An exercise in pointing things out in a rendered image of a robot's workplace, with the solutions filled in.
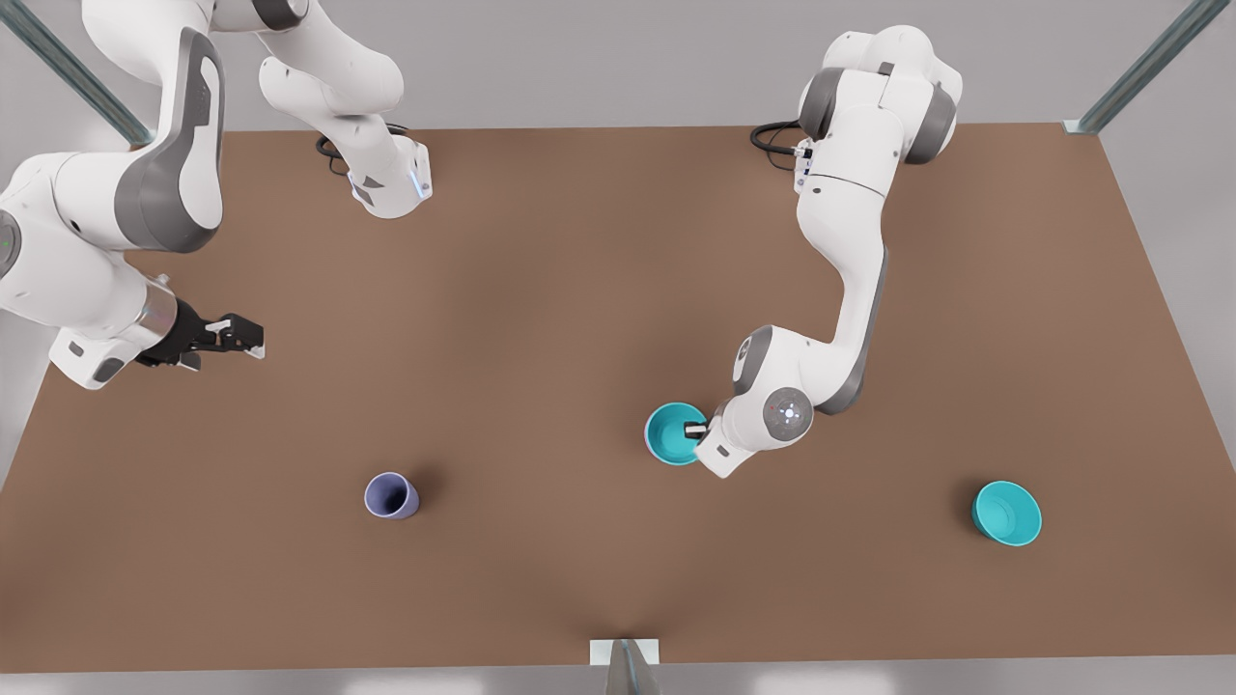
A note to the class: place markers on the teal bowl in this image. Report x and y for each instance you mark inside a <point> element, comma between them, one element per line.
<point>1006,514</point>
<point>666,434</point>

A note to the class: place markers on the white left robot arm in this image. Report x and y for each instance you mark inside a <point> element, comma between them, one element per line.
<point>855,241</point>

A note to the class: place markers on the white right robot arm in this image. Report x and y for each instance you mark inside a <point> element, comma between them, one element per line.
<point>164,174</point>

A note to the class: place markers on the small purple bowl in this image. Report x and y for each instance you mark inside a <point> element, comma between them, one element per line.
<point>391,496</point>

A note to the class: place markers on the silver frame post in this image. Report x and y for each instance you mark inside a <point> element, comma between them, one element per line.
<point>628,666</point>
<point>77,72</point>
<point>1144,68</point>

